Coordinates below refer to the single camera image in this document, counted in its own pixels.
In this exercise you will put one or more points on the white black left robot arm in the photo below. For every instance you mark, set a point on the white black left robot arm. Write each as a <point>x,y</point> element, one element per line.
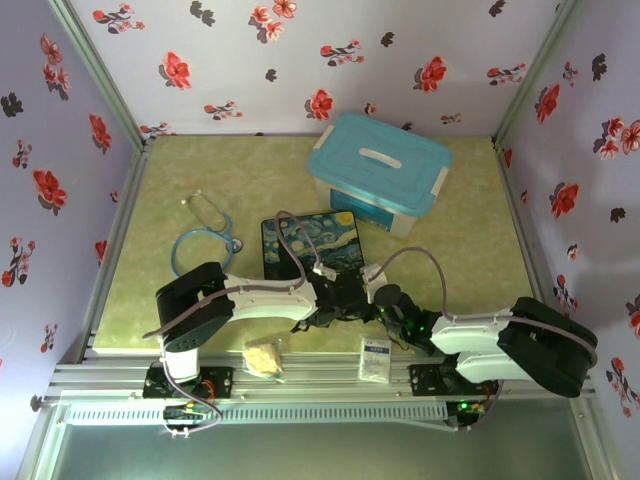
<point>260,300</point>

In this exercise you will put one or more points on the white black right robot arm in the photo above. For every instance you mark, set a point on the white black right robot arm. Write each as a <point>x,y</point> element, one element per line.
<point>505,335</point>

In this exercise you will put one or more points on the small white printed packet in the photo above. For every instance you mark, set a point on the small white printed packet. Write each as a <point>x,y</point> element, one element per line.
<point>375,359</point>

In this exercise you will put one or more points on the clear bag with yellowish contents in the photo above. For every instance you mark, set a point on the clear bag with yellowish contents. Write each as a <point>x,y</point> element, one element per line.
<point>262,361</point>

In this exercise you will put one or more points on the starry night print mouse pad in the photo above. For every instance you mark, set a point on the starry night print mouse pad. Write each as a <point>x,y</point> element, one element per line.
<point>330,235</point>

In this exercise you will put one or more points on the teal lidded plastic storage box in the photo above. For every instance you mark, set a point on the teal lidded plastic storage box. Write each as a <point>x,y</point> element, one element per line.
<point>380,165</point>

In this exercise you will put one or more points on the blue stethoscope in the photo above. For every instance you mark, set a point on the blue stethoscope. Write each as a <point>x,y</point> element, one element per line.
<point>200,235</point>

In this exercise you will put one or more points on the green circuit board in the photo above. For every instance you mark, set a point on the green circuit board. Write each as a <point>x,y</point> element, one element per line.
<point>185,414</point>

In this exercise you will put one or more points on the aluminium frame front rail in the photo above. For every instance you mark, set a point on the aluminium frame front rail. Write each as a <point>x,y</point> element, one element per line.
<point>320,385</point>

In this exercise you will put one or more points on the aluminium frame side rail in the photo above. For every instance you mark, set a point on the aluminium frame side rail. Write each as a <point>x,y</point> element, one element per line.
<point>117,235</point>
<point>525,235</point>

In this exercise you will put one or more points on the aluminium frame post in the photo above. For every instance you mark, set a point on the aluminium frame post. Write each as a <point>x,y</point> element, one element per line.
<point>540,65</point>
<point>95,70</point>

